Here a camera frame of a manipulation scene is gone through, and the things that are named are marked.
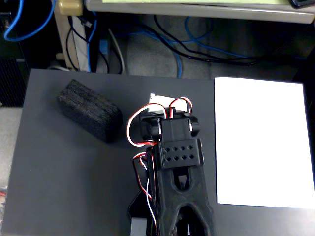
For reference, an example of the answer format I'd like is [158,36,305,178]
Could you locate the thin black cable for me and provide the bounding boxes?
[65,16,87,72]
[97,49,110,74]

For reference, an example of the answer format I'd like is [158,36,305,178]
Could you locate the grey base clamp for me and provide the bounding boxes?
[130,217,148,236]

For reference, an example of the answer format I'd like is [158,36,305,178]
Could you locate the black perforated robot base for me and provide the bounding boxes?
[127,191,151,236]

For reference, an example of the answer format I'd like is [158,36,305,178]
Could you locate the red white servo cable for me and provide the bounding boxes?
[132,151,159,236]
[126,104,170,148]
[168,97,194,116]

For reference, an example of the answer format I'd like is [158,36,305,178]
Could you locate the black foam cube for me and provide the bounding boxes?
[56,78,124,144]

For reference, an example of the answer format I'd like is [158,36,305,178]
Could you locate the small blue box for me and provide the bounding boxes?
[99,39,109,55]

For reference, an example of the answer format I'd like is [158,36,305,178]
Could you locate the blue cable with plug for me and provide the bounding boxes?
[86,14,98,72]

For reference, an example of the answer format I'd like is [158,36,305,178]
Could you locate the dark grey work mat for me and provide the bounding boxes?
[1,68,315,236]

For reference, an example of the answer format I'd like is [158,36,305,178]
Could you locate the black desk object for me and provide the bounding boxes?
[287,0,315,10]

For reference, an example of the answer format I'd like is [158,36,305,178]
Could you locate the clear network plug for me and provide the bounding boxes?
[80,16,93,28]

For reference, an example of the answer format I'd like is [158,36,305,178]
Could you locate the black floor cable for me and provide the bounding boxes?
[154,14,259,66]

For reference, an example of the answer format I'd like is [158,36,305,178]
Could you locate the grey white cable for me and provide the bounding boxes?
[108,28,126,74]

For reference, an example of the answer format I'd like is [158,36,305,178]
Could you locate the beige plastic cap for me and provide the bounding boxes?
[58,0,84,16]

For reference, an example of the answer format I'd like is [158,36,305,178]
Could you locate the white paper sheet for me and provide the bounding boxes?
[214,77,315,209]

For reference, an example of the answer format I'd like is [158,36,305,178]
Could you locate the beige desk leg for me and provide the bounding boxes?
[54,0,91,72]

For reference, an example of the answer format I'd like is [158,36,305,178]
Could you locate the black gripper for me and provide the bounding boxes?
[139,92,195,138]

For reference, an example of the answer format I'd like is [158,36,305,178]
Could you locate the long blue floor cable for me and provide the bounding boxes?
[115,16,249,79]

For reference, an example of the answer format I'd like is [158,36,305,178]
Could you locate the looped blue network cable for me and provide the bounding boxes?
[3,0,57,42]

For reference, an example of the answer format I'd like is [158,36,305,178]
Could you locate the black vented case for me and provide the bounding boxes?
[0,58,28,108]

